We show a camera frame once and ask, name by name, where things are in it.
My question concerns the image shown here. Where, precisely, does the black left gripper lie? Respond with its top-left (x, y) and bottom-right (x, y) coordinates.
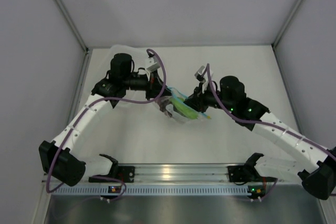
top-left (122, 69), bottom-right (173, 101)

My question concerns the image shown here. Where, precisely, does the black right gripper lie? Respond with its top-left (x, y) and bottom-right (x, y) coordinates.
top-left (184, 81), bottom-right (235, 113)

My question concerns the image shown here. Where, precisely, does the fake green vegetable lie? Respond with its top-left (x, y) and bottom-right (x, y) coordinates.
top-left (170, 97), bottom-right (198, 120)

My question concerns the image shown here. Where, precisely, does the clear zip top bag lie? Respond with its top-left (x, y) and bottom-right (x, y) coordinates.
top-left (154, 87), bottom-right (211, 124)

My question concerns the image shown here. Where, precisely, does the fake purple grape bunch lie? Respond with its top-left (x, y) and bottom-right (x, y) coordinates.
top-left (158, 100), bottom-right (172, 118)

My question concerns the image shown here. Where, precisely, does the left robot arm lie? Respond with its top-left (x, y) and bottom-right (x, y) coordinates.
top-left (38, 49), bottom-right (170, 193)

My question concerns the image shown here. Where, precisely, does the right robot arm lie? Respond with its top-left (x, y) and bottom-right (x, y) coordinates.
top-left (185, 74), bottom-right (335, 200)

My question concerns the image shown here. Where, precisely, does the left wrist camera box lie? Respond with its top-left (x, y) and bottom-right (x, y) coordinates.
top-left (144, 56), bottom-right (161, 73)

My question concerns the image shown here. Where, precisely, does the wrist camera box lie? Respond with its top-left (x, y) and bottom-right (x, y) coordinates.
top-left (195, 64), bottom-right (213, 93)
top-left (144, 56), bottom-right (161, 73)

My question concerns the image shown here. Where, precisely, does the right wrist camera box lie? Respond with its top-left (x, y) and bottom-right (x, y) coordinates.
top-left (195, 64), bottom-right (213, 93)

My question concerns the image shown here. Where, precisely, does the aluminium mounting rail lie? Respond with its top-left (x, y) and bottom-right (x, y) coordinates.
top-left (50, 162), bottom-right (275, 186)

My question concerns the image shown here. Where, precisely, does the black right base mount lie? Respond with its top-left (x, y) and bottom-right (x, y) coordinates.
top-left (227, 165), bottom-right (256, 183)

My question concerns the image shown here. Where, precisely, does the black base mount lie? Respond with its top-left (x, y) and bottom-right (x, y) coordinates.
top-left (227, 165), bottom-right (256, 183)
top-left (89, 165), bottom-right (135, 183)

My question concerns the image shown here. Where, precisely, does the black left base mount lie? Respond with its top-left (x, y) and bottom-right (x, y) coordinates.
top-left (89, 165), bottom-right (135, 183)

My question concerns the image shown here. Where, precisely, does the slotted grey cable duct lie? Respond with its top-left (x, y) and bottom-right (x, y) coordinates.
top-left (53, 184), bottom-right (255, 196)

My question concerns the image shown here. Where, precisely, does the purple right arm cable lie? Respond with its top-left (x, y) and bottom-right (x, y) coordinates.
top-left (206, 63), bottom-right (336, 201)

